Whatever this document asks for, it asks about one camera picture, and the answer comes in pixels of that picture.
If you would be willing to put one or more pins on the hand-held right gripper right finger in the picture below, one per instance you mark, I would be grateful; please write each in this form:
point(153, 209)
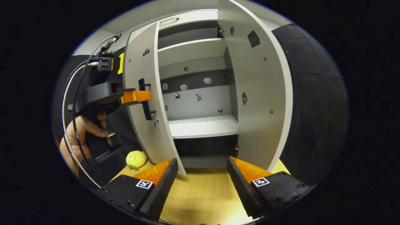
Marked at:
point(243, 190)

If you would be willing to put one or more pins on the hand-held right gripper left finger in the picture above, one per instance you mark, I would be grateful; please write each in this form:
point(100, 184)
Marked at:
point(160, 190)

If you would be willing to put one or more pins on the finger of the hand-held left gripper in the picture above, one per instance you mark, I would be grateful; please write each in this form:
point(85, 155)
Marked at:
point(137, 96)

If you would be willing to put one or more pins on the grey cabinet door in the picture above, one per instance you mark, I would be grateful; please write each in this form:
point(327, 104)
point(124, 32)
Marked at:
point(259, 93)
point(134, 75)

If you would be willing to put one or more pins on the grey cabinet shelf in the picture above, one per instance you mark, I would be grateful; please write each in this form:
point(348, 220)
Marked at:
point(203, 126)
point(190, 50)

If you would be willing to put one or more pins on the grey cabinet top drawer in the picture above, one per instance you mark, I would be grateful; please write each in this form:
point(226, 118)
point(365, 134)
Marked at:
point(197, 15)

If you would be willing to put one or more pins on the yellow plush toy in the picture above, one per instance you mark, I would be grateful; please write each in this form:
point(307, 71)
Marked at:
point(136, 158)

